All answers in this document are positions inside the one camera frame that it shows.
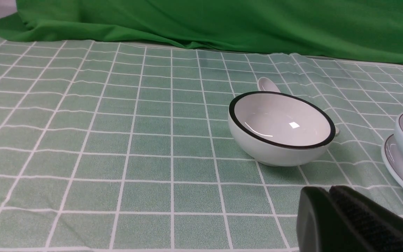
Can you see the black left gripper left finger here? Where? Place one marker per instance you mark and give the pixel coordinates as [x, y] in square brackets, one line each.
[320, 227]

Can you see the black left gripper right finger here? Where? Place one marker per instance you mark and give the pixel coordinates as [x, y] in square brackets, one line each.
[380, 228]

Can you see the pale blue large plate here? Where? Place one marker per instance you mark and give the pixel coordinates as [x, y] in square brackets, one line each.
[393, 159]

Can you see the white bowl with black rim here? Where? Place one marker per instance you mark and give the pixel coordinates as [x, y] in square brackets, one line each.
[279, 130]

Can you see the green backdrop cloth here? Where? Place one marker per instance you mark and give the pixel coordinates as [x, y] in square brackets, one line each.
[362, 30]

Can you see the green checkered tablecloth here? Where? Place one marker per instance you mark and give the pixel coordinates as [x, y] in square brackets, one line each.
[110, 147]

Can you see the white spoon with printed handle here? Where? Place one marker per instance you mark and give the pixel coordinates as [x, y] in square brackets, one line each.
[268, 85]

